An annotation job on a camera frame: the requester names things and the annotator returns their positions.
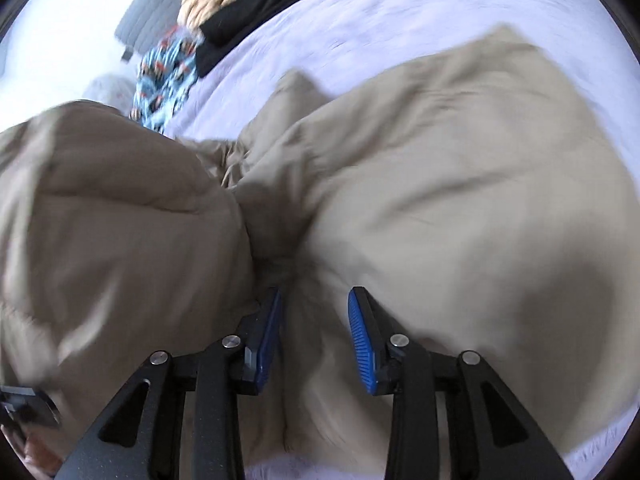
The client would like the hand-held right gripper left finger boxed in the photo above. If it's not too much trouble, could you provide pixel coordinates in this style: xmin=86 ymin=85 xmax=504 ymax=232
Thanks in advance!
xmin=52 ymin=287 xmax=284 ymax=480

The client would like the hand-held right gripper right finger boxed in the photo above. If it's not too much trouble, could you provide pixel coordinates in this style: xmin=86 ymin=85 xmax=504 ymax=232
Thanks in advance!
xmin=348 ymin=286 xmax=573 ymax=480

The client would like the beige puffer jacket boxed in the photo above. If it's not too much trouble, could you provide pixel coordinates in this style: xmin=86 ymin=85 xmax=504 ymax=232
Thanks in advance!
xmin=0 ymin=24 xmax=640 ymax=471

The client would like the person's left hand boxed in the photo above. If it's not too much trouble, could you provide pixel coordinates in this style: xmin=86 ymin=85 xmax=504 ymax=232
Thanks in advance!
xmin=15 ymin=435 xmax=63 ymax=478

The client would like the blue printed pajamas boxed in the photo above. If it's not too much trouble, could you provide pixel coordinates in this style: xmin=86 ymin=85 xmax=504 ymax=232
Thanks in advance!
xmin=130 ymin=25 xmax=206 ymax=136

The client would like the white floor fan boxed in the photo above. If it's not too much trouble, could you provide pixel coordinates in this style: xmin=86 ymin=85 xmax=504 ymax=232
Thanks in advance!
xmin=82 ymin=74 xmax=138 ymax=111

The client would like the black garment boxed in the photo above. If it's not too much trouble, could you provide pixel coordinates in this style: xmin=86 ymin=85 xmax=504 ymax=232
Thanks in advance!
xmin=195 ymin=0 xmax=346 ymax=78

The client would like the grey padded headboard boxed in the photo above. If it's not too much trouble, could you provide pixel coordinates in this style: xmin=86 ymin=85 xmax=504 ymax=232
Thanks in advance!
xmin=116 ymin=0 xmax=221 ymax=61

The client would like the lavender fleece blanket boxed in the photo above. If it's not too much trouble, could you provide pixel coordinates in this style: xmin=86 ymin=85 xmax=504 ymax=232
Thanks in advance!
xmin=162 ymin=0 xmax=640 ymax=480

